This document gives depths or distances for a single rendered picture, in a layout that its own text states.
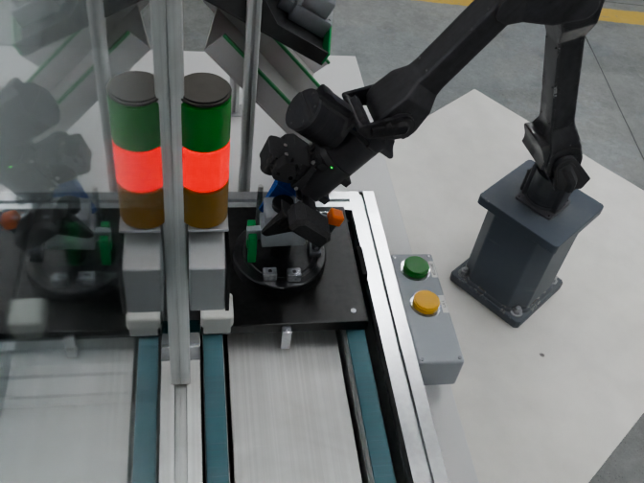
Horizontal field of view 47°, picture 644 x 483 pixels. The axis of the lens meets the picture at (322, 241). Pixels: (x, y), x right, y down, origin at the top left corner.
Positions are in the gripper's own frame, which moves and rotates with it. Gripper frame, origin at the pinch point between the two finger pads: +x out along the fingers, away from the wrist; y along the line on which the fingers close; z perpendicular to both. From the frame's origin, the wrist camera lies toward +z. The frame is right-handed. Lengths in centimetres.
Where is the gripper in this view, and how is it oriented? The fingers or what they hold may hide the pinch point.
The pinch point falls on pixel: (278, 208)
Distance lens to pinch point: 104.5
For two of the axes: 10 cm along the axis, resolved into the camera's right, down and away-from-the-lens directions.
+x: -7.0, 5.5, 4.5
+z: -7.0, -4.2, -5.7
